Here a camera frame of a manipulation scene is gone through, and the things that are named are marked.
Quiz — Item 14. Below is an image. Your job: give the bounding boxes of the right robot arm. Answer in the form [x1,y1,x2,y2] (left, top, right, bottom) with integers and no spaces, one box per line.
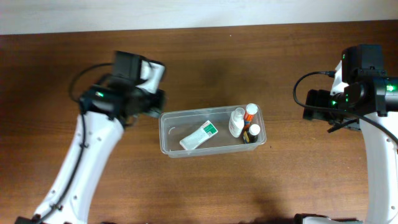
[293,44,397,223]

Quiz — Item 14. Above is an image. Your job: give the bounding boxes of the orange tube white cap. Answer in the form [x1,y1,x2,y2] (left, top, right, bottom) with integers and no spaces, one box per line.
[243,103,258,130]

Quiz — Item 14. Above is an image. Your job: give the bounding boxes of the white spray bottle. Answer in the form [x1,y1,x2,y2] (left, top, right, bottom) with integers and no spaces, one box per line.
[229,108,245,138]

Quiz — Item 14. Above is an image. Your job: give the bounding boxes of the white green medicine box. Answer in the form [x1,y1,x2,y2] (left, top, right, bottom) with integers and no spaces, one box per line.
[180,120,218,150]

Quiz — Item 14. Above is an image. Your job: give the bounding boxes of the dark bottle white cap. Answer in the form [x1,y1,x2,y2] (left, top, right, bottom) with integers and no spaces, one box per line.
[243,124,261,144]

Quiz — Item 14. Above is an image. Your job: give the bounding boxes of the clear plastic container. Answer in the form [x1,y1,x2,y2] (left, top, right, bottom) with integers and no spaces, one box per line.
[159,105,267,158]

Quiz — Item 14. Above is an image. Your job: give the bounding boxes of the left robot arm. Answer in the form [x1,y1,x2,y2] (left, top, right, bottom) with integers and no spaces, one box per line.
[16,51,166,223]

